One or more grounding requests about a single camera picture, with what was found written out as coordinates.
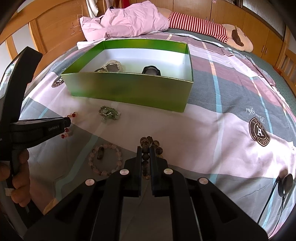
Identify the brown wooden bead bracelet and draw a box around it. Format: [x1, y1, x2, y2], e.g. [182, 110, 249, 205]
[139, 136, 164, 181]

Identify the wooden wardrobe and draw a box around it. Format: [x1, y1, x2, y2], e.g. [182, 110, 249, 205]
[136, 0, 296, 95]

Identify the red striped plush doll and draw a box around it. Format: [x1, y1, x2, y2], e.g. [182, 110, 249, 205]
[158, 8, 253, 53]

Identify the person's left hand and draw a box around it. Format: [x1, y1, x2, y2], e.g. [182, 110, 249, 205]
[11, 149, 31, 207]

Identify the green stone charm bracelet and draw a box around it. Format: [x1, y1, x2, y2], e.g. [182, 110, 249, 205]
[98, 105, 122, 123]

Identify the plaid bed sheet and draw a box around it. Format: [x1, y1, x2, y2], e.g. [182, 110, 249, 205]
[21, 33, 295, 236]

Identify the white wrist watch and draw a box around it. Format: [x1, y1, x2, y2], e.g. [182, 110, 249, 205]
[95, 60, 123, 73]

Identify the red and peach bead bracelet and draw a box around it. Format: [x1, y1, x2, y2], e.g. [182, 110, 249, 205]
[60, 111, 78, 140]

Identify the black wrist watch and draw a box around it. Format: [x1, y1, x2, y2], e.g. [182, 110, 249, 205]
[142, 65, 161, 76]

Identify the pink quartz bead bracelet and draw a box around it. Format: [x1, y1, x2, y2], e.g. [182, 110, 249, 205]
[87, 143, 124, 177]

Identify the pink crumpled blanket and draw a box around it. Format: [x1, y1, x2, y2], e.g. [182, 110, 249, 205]
[77, 1, 172, 50]

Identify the green cardboard box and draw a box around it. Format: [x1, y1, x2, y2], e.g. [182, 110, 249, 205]
[61, 38, 194, 113]

